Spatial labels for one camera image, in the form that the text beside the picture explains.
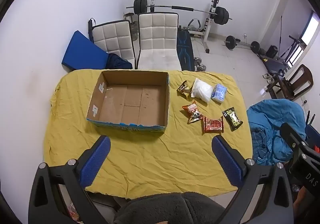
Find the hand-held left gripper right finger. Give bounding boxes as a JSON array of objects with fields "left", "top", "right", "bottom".
[{"left": 211, "top": 135, "right": 294, "bottom": 224}]

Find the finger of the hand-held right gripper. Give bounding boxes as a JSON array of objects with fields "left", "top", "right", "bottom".
[
  {"left": 280, "top": 122, "right": 310, "bottom": 150},
  {"left": 305, "top": 124, "right": 320, "bottom": 145}
]

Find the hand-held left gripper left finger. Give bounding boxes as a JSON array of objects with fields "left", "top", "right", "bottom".
[{"left": 28, "top": 135, "right": 112, "bottom": 224}]

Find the red snack packet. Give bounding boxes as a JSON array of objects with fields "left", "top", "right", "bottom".
[{"left": 202, "top": 115, "right": 224, "bottom": 135}]

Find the black yellow wipes packet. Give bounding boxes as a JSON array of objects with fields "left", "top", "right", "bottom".
[{"left": 222, "top": 107, "right": 242, "bottom": 132}]

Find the orange panda snack packet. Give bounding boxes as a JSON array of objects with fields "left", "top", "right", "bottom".
[{"left": 182, "top": 101, "right": 203, "bottom": 124}]

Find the cardboard box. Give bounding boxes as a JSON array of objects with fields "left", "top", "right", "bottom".
[{"left": 86, "top": 70, "right": 171, "bottom": 137}]

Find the light blue tissue packet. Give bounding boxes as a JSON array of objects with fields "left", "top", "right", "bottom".
[{"left": 211, "top": 84, "right": 227, "bottom": 103}]

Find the white soft plastic packet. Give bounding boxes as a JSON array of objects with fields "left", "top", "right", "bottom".
[{"left": 191, "top": 78, "right": 214, "bottom": 102}]

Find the small yellow black snack packet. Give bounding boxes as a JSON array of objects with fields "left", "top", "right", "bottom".
[{"left": 177, "top": 80, "right": 192, "bottom": 95}]

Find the light blue blanket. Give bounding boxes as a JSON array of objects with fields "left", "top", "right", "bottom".
[{"left": 246, "top": 99, "right": 307, "bottom": 165}]

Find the yellow tablecloth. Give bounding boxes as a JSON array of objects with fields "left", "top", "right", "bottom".
[{"left": 43, "top": 69, "right": 253, "bottom": 199}]

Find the red printed packet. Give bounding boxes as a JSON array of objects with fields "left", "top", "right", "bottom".
[{"left": 66, "top": 201, "right": 82, "bottom": 222}]

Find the dark wooden chair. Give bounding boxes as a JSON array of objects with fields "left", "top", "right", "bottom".
[{"left": 266, "top": 64, "right": 313, "bottom": 100}]

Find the black exercise bench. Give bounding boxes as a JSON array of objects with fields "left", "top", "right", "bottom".
[{"left": 260, "top": 55, "right": 290, "bottom": 74}]

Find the person's dark grey clothing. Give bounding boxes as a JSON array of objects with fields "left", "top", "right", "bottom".
[{"left": 114, "top": 191, "right": 225, "bottom": 224}]

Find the black speaker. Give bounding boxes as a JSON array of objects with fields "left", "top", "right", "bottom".
[{"left": 265, "top": 45, "right": 278, "bottom": 59}]

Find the black exercise stand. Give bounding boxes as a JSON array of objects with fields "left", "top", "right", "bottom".
[{"left": 279, "top": 15, "right": 308, "bottom": 60}]

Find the dark blue quilted cloth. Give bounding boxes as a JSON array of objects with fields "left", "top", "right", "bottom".
[{"left": 105, "top": 53, "right": 133, "bottom": 70}]

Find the window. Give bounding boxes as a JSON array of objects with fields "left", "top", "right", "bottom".
[{"left": 301, "top": 11, "right": 320, "bottom": 46}]

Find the blue foam mat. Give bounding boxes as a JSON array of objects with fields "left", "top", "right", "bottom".
[{"left": 62, "top": 30, "right": 109, "bottom": 70}]

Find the short barbell with black plates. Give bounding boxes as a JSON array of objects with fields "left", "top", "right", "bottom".
[{"left": 224, "top": 35, "right": 261, "bottom": 53}]

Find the black blue bench pad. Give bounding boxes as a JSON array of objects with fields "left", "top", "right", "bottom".
[{"left": 176, "top": 30, "right": 195, "bottom": 72}]

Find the white quilted chair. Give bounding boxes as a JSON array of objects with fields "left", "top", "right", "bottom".
[
  {"left": 92, "top": 20, "right": 135, "bottom": 69},
  {"left": 136, "top": 12, "right": 182, "bottom": 70}
]

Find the white weight bench rack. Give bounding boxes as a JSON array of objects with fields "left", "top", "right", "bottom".
[{"left": 190, "top": 0, "right": 220, "bottom": 53}]

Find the long barbell with black plates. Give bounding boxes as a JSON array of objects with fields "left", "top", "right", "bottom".
[{"left": 126, "top": 0, "right": 233, "bottom": 26}]

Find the black strapped pole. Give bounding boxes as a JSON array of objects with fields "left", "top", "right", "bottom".
[{"left": 87, "top": 18, "right": 97, "bottom": 40}]

